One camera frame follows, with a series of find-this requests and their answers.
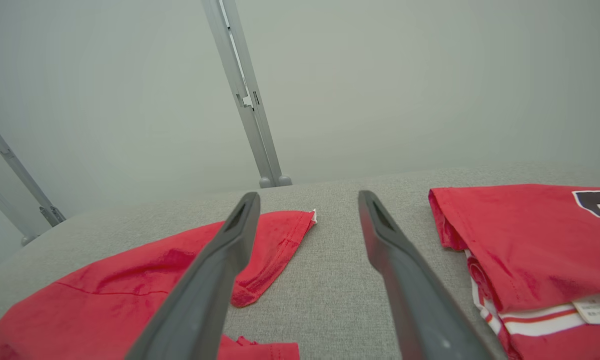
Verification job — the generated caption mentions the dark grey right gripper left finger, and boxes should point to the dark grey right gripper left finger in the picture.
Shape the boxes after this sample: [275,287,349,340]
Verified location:
[125,192,262,360]

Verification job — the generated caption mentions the grey metal partition post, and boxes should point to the grey metal partition post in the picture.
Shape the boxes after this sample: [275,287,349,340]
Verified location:
[202,0,274,189]
[221,0,293,187]

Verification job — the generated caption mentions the red basketball jersey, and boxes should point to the red basketball jersey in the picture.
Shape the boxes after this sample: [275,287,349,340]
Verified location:
[428,183,600,360]

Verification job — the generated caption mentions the grey metal frame with rail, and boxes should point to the grey metal frame with rail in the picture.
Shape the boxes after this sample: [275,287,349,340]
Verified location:
[0,106,67,247]

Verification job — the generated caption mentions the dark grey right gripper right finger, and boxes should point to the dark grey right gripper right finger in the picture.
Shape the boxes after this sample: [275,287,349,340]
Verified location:
[358,189,505,360]

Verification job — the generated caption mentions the red basketball shorts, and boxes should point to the red basketball shorts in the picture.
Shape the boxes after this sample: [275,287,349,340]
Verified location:
[0,209,318,360]

